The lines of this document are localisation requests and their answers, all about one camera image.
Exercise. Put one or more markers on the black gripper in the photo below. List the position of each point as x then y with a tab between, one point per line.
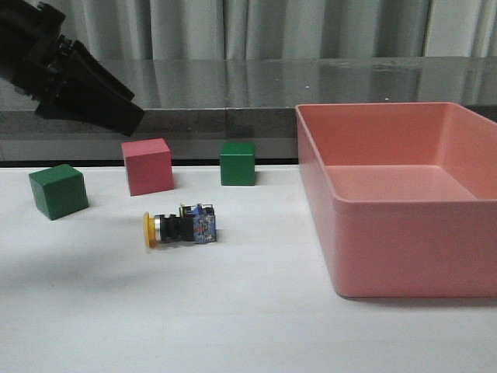
69	82

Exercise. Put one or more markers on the yellow push button switch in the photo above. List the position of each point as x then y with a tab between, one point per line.
194	223

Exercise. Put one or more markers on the grey curtain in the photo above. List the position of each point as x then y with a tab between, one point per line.
239	30

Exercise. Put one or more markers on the green cube block far left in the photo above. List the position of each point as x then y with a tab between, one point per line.
59	191

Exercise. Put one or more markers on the pink cube block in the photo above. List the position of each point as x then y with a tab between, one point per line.
148	165

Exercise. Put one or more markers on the dark grey stone counter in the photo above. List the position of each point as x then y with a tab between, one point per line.
198	105

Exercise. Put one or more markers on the green cube block near bin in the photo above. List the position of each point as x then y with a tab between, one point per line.
237	161

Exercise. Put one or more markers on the pink plastic bin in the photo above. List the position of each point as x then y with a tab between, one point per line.
403	197

